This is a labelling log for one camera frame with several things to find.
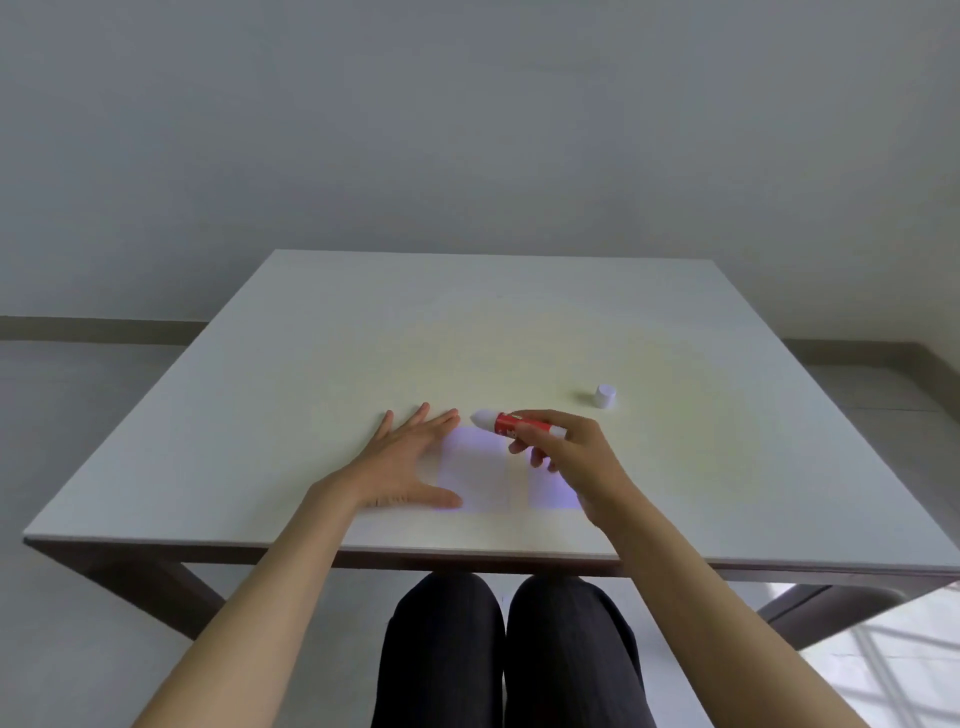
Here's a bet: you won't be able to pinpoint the person's left hand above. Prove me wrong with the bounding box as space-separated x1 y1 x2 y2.
313 402 465 519

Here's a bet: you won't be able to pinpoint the person's right hand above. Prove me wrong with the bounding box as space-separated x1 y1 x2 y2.
508 408 643 531

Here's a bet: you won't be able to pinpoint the red and white glue stick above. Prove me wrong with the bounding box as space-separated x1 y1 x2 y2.
470 409 570 444

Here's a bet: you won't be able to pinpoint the white paper sheet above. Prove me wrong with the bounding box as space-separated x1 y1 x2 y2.
437 423 583 516

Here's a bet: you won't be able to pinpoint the person's left forearm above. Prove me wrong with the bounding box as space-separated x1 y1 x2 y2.
133 476 363 728

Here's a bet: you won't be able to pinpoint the person's right forearm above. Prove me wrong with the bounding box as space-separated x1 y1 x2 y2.
581 487 873 728

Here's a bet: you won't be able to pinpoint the white table with brown legs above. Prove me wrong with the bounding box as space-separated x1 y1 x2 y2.
22 249 960 654

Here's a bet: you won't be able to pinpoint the black trousers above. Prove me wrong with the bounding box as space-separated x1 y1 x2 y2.
372 573 648 728

